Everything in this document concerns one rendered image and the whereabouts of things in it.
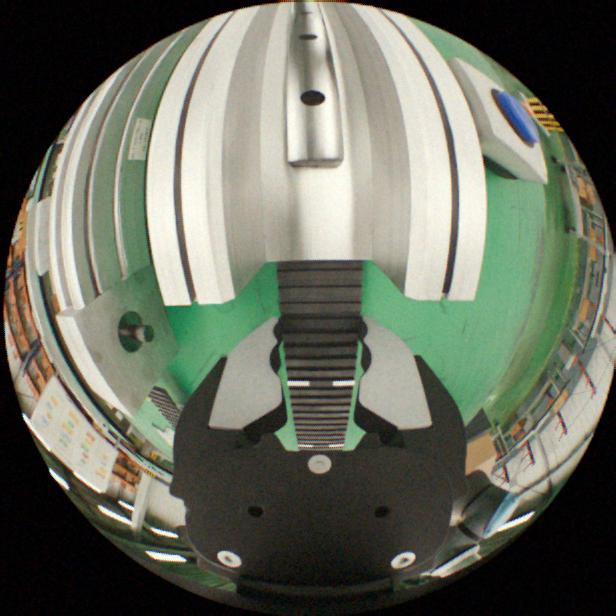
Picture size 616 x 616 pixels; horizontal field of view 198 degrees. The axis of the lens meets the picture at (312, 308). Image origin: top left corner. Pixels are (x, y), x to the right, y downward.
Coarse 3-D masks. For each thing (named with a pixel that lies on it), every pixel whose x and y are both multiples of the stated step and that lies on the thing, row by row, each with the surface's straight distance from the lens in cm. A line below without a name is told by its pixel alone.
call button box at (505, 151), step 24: (456, 72) 17; (480, 72) 19; (480, 96) 15; (480, 120) 14; (504, 120) 15; (480, 144) 15; (504, 144) 14; (528, 144) 17; (504, 168) 19; (528, 168) 17
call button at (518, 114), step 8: (504, 96) 16; (512, 96) 18; (504, 104) 16; (512, 104) 16; (520, 104) 18; (512, 112) 16; (520, 112) 16; (512, 120) 16; (520, 120) 16; (528, 120) 17; (520, 128) 16; (528, 128) 16; (536, 128) 19; (528, 136) 16; (536, 136) 17
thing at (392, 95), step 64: (192, 64) 9; (256, 64) 11; (320, 64) 10; (384, 64) 8; (192, 128) 6; (256, 128) 9; (320, 128) 8; (384, 128) 7; (448, 128) 6; (192, 192) 5; (256, 192) 8; (320, 192) 8; (384, 192) 7; (448, 192) 6; (192, 256) 6; (256, 256) 8; (320, 256) 9; (384, 256) 7; (448, 256) 6
